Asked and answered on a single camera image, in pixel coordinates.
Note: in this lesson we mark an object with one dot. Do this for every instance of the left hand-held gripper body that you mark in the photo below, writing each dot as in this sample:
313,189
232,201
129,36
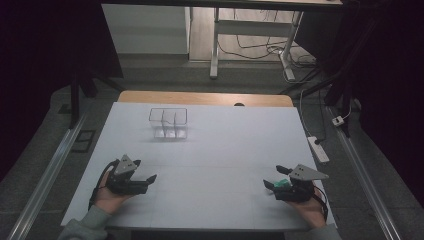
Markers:
124,180

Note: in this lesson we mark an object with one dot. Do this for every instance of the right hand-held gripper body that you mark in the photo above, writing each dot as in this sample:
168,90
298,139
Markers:
300,190

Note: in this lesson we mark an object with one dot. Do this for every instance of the green bottle with white cap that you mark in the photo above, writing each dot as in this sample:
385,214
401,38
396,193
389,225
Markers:
282,183

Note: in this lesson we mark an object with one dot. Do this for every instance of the clear plastic compartment box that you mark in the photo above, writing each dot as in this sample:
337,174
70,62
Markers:
168,121

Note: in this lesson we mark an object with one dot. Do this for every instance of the person's right hand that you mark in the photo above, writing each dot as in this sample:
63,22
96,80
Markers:
310,210

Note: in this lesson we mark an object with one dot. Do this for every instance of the person's left hand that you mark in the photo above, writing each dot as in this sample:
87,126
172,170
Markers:
111,200

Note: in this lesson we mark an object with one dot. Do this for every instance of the white power strip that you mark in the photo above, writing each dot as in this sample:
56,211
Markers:
318,151

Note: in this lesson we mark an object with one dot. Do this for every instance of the black floor plate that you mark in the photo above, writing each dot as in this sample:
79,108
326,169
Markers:
83,141

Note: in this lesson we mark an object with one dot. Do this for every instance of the white table cover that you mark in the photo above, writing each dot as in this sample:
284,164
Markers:
206,166

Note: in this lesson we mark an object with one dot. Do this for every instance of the small white adapter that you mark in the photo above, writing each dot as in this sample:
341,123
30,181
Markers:
337,121

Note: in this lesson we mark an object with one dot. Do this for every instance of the dark table grommet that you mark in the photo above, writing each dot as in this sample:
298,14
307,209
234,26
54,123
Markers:
239,104

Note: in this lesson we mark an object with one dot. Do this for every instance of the black metal stand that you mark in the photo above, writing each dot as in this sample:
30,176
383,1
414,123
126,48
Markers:
340,90
75,100

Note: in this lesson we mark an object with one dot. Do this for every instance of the wooden table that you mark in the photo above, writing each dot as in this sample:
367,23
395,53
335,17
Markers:
200,98

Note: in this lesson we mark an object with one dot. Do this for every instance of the dark curtain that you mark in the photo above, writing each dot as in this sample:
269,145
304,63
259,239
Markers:
40,66
393,100

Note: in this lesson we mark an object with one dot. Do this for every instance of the white cabinet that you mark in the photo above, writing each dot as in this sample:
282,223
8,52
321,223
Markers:
143,30

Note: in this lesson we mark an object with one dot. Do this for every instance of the white-legged desk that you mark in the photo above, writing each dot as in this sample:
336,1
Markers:
253,28

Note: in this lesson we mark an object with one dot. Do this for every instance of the metal floor rail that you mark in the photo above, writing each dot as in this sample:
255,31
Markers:
366,186
50,176

